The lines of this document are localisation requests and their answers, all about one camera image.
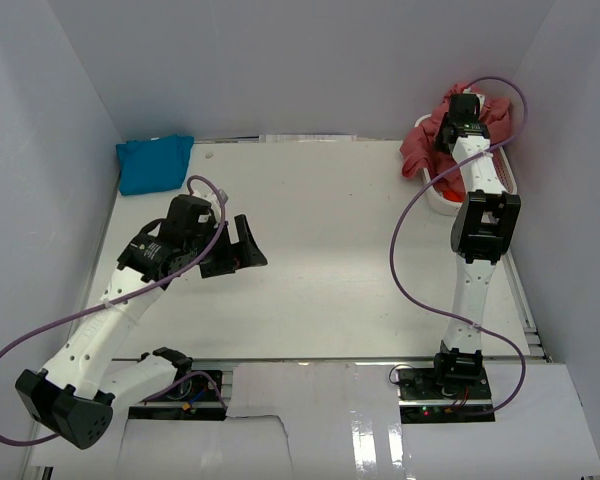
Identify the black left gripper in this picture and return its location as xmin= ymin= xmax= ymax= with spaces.
xmin=186 ymin=214 xmax=267 ymax=278

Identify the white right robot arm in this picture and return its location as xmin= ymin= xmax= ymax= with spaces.
xmin=431 ymin=93 xmax=521 ymax=400

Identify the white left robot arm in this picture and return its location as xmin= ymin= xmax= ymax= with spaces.
xmin=15 ymin=194 xmax=268 ymax=450

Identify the folded blue t-shirt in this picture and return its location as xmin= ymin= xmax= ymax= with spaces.
xmin=116 ymin=135 xmax=195 ymax=196

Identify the pink t-shirt in basket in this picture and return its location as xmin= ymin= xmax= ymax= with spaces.
xmin=399 ymin=82 xmax=512 ymax=179

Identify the white plastic laundry basket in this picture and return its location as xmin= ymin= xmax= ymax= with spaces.
xmin=414 ymin=112 xmax=517 ymax=216

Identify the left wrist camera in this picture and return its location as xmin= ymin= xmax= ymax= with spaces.
xmin=206 ymin=189 xmax=228 ymax=208

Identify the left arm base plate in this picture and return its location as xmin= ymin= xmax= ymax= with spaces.
xmin=128 ymin=376 xmax=226 ymax=421

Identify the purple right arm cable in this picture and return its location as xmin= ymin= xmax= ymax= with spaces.
xmin=389 ymin=75 xmax=530 ymax=415

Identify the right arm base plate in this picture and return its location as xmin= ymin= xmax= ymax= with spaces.
xmin=388 ymin=364 xmax=495 ymax=425

